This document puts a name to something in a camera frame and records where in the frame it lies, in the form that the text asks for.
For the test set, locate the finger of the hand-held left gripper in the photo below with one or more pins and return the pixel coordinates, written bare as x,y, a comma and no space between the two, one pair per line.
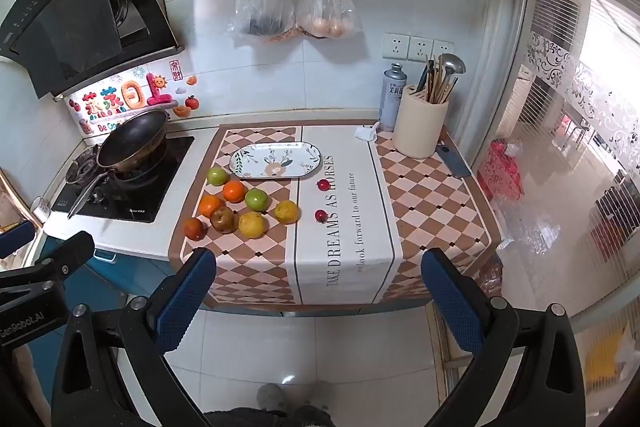
15,237
70,252

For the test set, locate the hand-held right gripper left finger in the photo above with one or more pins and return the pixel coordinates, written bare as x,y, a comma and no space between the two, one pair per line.
185,297

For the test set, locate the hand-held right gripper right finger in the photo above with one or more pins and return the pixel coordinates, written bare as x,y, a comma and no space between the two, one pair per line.
450,302

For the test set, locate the dark reddish orange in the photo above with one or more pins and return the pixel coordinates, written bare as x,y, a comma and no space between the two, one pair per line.
194,228

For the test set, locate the brown red pomegranate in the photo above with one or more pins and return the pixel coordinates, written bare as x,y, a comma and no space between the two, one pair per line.
222,219

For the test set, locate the yellow lemon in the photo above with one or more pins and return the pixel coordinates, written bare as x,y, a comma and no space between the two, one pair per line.
285,212
252,225

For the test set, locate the green apple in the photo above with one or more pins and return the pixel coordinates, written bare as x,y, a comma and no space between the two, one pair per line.
255,200
216,176

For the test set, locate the small red berry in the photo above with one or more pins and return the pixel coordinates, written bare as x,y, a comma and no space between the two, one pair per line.
323,185
320,216

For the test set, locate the oval patterned plate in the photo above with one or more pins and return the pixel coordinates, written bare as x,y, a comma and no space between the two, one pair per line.
270,157

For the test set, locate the small white jar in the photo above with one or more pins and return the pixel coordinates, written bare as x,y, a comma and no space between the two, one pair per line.
40,209

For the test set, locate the black gas stove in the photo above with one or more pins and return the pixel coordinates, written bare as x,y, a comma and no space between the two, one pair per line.
150,197

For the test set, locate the checkered table mat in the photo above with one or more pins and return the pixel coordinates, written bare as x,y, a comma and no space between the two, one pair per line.
345,257

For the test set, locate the black frying pan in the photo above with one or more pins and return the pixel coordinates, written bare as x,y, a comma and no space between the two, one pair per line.
132,139

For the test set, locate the grey fluffy slipper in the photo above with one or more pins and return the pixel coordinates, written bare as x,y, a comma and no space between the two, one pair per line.
270,397

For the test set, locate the red plastic bag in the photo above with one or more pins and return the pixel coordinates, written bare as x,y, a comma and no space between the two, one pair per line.
500,172

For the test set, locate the beige cutting board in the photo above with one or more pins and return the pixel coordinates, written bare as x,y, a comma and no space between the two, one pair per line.
419,127

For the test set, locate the crumpled white tissue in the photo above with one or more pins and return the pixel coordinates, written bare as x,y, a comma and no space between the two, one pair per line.
366,133

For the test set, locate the grey spray can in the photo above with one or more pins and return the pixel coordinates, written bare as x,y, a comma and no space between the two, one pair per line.
392,99

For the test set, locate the frosted glass sliding door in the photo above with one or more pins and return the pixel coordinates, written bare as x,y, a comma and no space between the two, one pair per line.
565,117

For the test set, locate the bundle of chopsticks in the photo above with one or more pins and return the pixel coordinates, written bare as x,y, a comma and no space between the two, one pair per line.
440,82

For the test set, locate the black range hood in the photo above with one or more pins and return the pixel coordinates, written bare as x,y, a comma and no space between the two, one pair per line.
75,22

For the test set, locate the metal ladle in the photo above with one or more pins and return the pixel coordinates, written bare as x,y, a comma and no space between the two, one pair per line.
454,66

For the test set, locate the clear bag with eggs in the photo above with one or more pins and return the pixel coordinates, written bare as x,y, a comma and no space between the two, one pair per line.
325,7

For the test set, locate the colourful wall stickers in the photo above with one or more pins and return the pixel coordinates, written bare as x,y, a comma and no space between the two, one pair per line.
135,94

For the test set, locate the white wall outlet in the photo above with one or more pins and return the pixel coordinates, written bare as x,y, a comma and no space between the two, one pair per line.
443,48
396,46
420,49

